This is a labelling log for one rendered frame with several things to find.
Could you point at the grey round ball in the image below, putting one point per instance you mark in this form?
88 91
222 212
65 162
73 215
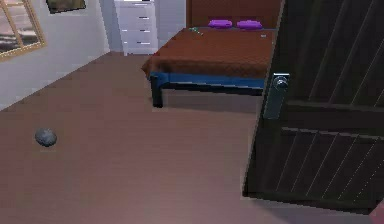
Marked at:
45 137

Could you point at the dark framed wall picture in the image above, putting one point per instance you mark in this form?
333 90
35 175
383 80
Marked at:
65 5

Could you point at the small white object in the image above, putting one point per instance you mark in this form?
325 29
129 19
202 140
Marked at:
263 35

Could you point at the purple pillow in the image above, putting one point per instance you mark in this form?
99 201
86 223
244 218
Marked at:
220 23
249 24

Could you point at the white chest of drawers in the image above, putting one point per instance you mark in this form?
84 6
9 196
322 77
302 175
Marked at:
137 28

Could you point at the wooden framed window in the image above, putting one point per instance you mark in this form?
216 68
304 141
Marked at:
18 28

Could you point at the small green object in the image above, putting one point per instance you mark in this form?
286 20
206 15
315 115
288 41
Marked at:
196 31

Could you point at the bed with brown cover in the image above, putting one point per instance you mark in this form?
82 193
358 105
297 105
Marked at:
213 55

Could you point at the dark wooden room door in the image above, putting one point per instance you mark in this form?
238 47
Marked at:
333 116

